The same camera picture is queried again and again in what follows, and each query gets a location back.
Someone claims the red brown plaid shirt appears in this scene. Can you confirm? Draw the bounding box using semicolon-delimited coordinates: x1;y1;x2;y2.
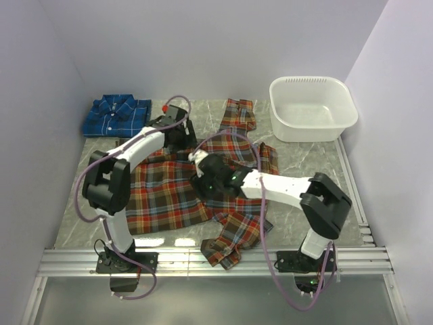
126;99;279;270

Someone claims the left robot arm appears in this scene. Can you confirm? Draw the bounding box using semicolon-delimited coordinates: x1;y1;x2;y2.
80;119;197;272

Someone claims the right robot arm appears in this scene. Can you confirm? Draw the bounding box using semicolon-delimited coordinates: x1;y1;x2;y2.
188;150;352;271

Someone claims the blue plaid folded shirt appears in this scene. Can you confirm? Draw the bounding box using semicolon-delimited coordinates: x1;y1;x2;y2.
81;94;152;138

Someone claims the white plastic basin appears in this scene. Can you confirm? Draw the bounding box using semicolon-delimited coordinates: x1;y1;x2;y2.
269;76;359;143

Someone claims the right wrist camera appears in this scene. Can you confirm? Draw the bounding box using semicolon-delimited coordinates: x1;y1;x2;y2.
188;149;208;177

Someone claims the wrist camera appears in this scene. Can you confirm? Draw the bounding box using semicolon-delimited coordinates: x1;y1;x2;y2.
160;104;187;127
188;149;208;177

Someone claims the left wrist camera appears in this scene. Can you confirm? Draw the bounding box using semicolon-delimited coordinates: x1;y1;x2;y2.
160;104;187;127

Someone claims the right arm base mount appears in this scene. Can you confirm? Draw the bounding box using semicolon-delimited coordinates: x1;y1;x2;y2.
274;251;326;274

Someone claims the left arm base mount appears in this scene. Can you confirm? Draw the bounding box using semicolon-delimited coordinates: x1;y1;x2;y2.
95;250;158;274

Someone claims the black box under rail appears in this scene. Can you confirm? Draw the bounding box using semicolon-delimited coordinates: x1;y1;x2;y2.
109;275;140;293

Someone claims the aluminium rail frame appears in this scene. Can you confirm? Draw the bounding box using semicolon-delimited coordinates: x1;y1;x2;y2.
20;135;412;325

